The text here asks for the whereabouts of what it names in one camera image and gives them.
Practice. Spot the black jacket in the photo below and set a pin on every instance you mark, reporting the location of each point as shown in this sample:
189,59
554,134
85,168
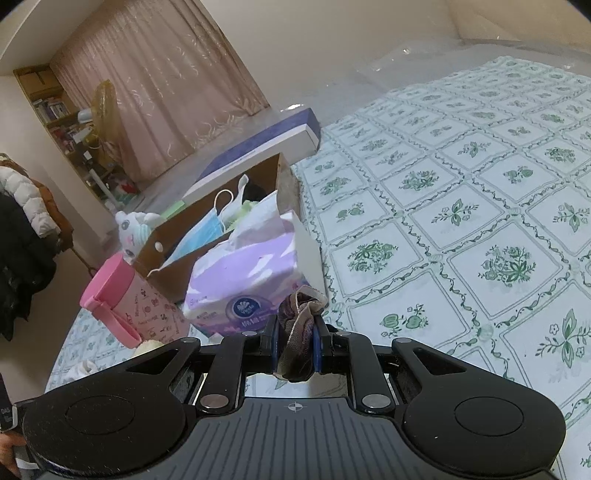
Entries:
23,277

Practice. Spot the blue face mask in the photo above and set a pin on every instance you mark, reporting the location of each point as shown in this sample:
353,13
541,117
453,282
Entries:
198,240

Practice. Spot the grey brown cloth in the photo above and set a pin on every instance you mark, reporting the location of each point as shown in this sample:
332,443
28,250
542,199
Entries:
298,332

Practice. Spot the purple tissue pack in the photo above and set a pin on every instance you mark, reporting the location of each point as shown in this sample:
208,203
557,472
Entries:
240,272

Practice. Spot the clear plastic sheet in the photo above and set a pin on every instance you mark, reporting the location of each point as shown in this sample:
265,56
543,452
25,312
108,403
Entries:
438,60

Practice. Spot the orange jacket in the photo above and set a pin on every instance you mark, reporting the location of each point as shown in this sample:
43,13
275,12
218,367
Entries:
57,217

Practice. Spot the floral bedsheet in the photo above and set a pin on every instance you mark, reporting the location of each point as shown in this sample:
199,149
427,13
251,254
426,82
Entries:
461,230

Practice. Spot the blue and white flat box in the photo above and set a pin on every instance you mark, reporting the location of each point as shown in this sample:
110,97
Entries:
258,145

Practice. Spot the pink curtain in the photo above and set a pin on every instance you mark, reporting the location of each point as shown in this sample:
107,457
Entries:
161,92

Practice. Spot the white puffer jacket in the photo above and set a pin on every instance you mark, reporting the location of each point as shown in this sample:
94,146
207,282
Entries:
27,198

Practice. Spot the brown cardboard box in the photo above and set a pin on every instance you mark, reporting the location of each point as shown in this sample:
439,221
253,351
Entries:
175,277

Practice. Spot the white face mask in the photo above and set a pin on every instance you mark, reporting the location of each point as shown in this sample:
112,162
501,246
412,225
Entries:
231,205

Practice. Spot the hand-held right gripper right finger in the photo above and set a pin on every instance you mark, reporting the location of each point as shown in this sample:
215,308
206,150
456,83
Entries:
316,346

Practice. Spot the plastic covered standing fan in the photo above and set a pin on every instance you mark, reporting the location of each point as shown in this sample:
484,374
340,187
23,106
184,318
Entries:
107,120

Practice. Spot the person's left hand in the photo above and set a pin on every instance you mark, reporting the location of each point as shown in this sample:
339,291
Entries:
8,454

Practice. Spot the pink lidded cup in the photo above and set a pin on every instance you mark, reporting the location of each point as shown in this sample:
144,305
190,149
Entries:
147,309

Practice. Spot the white plush toy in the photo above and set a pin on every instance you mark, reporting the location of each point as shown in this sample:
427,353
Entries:
131,233

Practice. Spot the wooden bookshelf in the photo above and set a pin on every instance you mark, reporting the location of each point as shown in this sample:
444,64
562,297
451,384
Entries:
51,106

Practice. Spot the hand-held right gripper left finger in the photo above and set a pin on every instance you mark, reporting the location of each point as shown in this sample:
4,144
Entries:
275,346

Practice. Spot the green flat item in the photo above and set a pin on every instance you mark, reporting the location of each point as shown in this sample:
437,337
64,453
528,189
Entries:
174,211

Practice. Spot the cream fluffy towel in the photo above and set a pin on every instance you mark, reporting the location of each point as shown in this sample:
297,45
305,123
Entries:
148,347

